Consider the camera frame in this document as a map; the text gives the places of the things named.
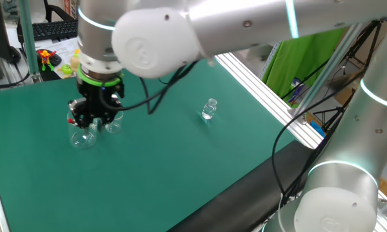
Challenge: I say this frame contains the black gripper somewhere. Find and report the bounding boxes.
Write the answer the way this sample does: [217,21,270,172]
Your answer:
[67,80,126,129]

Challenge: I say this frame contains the small glass beaker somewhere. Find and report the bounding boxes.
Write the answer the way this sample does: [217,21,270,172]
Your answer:
[104,109,124,134]

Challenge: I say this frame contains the large glass beaker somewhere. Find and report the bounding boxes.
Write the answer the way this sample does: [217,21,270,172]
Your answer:
[66,109,99,149]

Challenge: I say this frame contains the green toy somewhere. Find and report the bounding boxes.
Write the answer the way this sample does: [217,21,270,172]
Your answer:
[57,64,74,75]

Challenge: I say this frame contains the colourful plastic toys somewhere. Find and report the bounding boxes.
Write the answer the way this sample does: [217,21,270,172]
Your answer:
[45,37,80,80]

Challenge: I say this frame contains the red yellow toy figure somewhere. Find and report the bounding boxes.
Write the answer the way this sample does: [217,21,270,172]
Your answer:
[37,50,57,72]

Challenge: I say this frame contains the green table mat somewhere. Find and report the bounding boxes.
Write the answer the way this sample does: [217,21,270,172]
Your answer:
[0,54,297,232]

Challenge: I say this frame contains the black keyboard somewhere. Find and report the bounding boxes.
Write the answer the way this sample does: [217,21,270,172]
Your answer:
[17,19,79,42]

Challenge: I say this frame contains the black chair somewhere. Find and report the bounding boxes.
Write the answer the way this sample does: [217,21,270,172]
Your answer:
[43,0,77,23]

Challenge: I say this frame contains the small clear glass bottle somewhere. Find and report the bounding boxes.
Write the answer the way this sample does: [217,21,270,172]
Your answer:
[201,98,218,121]

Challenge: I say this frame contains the black rubber mat strip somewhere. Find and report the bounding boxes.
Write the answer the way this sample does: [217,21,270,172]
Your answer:
[167,140,320,232]

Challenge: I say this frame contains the green cloth backdrop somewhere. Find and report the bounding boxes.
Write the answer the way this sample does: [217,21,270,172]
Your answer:
[261,27,348,104]

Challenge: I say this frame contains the black tripod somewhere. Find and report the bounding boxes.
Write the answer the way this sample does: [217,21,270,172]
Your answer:
[312,19,386,130]

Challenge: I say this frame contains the green flange ring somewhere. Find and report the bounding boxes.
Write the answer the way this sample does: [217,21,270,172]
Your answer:
[76,63,123,88]

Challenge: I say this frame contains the aluminium frame post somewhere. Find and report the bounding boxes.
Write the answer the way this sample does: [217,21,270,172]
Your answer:
[17,0,42,84]
[290,22,373,125]

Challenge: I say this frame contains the aluminium profile table frame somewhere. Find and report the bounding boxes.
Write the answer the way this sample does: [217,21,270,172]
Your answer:
[0,53,387,232]

